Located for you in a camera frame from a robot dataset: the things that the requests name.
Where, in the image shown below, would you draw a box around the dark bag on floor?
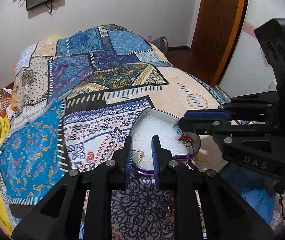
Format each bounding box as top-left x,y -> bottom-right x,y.
151,36 -> 168,56

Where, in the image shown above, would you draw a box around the wooden wardrobe cabinet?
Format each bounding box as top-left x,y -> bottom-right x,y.
191,0 -> 248,86

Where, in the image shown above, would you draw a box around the gold ring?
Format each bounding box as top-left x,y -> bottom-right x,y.
131,149 -> 143,164

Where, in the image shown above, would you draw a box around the white sliding door hearts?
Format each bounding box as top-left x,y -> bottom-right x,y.
219,0 -> 285,98

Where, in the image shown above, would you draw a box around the red string beaded bracelet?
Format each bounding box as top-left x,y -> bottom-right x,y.
173,123 -> 196,148

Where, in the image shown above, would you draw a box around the patchwork blue quilt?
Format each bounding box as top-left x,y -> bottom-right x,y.
0,24 -> 241,239

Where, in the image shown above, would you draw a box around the purple heart tin box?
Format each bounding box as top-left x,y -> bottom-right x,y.
128,107 -> 202,176

